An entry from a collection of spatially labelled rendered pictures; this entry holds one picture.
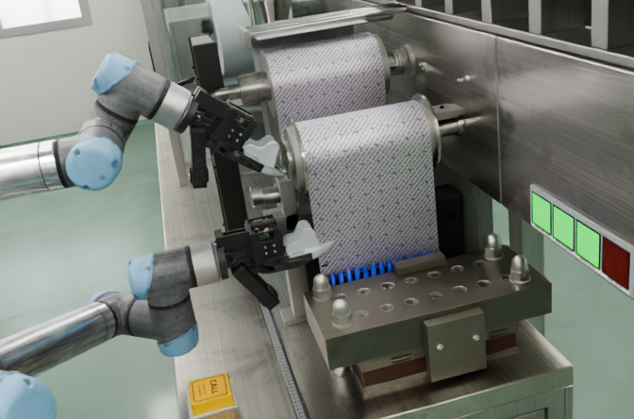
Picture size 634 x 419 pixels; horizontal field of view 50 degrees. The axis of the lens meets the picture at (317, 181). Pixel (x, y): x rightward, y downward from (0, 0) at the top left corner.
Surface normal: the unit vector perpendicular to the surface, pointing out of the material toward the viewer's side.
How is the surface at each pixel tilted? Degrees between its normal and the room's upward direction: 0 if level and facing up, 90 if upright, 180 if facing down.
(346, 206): 90
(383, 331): 90
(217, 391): 0
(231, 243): 90
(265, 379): 0
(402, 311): 0
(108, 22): 90
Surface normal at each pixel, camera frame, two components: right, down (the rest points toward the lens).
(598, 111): -0.96, 0.20
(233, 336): -0.13, -0.93
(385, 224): 0.24, 0.32
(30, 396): 0.94, -0.04
